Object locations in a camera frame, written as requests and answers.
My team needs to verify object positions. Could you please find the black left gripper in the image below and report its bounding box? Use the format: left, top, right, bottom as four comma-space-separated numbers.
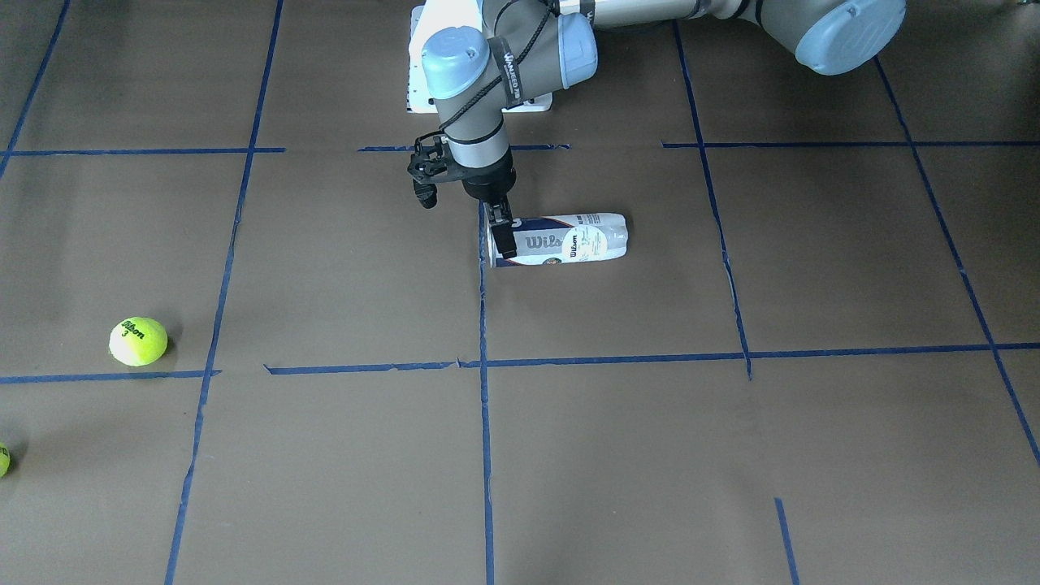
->
461, 164, 518, 260

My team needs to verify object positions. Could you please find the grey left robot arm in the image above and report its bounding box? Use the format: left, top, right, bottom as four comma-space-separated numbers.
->
408, 1, 906, 266

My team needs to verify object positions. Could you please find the yellow tennis ball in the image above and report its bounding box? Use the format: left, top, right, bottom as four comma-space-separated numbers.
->
0, 442, 12, 478
108, 316, 170, 367

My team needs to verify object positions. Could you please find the Wilson tennis ball can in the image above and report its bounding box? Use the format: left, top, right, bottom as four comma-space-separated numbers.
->
487, 214, 629, 268

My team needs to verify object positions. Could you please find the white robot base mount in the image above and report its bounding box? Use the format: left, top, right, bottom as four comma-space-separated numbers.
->
406, 1, 486, 115

